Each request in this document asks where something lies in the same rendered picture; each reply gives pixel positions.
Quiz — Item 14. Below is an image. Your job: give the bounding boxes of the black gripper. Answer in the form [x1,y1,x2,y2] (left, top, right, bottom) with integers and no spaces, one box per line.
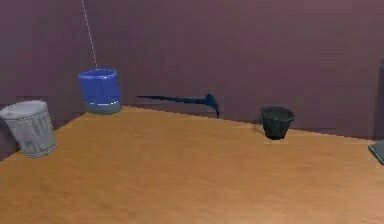
[136,93,221,118]

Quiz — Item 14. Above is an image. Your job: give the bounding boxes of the blue trash can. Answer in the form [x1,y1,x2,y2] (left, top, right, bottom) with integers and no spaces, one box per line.
[77,68,123,116]

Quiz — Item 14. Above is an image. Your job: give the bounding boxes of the black woven trash basket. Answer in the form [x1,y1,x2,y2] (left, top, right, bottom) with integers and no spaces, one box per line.
[260,105,296,141]

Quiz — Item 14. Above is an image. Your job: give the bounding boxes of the silver mesh trash can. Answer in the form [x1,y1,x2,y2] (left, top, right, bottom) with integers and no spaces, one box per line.
[0,99,58,159]

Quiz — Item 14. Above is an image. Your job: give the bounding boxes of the dark grey tall cabinet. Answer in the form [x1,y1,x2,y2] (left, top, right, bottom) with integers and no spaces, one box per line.
[373,56,384,141]

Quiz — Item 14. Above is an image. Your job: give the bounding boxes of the grey flat box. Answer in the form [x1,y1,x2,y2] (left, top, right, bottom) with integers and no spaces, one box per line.
[367,139,384,166]

